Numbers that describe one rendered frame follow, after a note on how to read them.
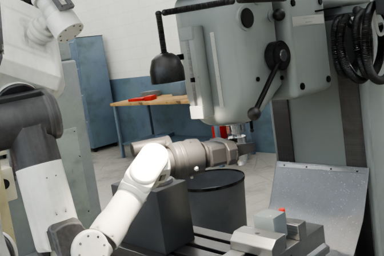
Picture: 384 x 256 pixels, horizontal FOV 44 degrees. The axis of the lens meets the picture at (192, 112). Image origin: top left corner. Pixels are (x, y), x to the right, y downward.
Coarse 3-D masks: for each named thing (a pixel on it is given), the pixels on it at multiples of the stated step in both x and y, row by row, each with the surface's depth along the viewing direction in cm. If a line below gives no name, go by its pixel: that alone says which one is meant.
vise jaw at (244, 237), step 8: (240, 232) 115; (248, 232) 115; (256, 232) 114; (264, 232) 113; (272, 232) 113; (232, 240) 115; (240, 240) 114; (248, 240) 112; (256, 240) 111; (264, 240) 110; (272, 240) 108; (280, 240) 109; (232, 248) 116; (240, 248) 114; (248, 248) 112; (256, 248) 110; (264, 248) 108; (272, 248) 107; (280, 248) 109
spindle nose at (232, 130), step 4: (244, 124) 118; (228, 128) 117; (232, 128) 117; (236, 128) 116; (240, 128) 117; (244, 128) 117; (228, 132) 118; (232, 132) 117; (236, 132) 117; (240, 132) 117
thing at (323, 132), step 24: (336, 72) 137; (312, 96) 144; (336, 96) 139; (360, 96) 134; (288, 120) 152; (312, 120) 146; (336, 120) 140; (360, 120) 134; (288, 144) 153; (312, 144) 148; (336, 144) 142; (360, 144) 136; (360, 240) 142
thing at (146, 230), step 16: (112, 192) 148; (160, 192) 133; (176, 192) 138; (144, 208) 138; (160, 208) 133; (176, 208) 138; (144, 224) 139; (160, 224) 134; (176, 224) 138; (192, 224) 142; (128, 240) 147; (144, 240) 141; (160, 240) 135; (176, 240) 137; (192, 240) 142
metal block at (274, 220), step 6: (264, 210) 119; (270, 210) 118; (276, 210) 118; (258, 216) 116; (264, 216) 115; (270, 216) 114; (276, 216) 114; (282, 216) 115; (258, 222) 116; (264, 222) 115; (270, 222) 113; (276, 222) 114; (282, 222) 115; (258, 228) 116; (264, 228) 115; (270, 228) 114; (276, 228) 114; (282, 228) 115
